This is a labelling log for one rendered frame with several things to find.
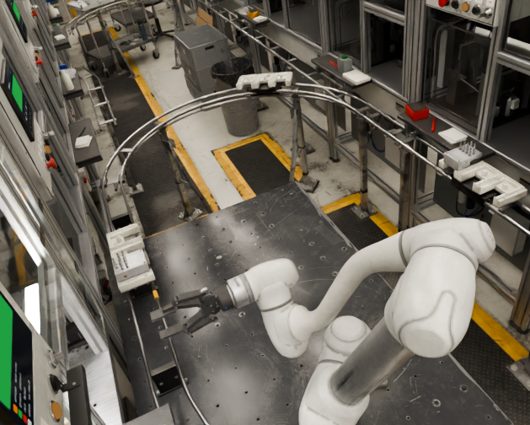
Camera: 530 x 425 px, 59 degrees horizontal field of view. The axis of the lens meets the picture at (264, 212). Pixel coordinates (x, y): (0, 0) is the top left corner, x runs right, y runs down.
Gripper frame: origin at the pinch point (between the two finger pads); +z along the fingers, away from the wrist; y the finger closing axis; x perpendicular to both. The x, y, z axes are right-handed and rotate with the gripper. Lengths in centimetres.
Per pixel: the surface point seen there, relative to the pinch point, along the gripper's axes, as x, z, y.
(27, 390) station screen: 42, 18, 45
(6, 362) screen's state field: 41, 18, 51
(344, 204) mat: -138, -134, -111
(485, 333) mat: -9, -141, -111
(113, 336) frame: -36, 22, -35
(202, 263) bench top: -65, -20, -44
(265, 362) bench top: -4, -26, -44
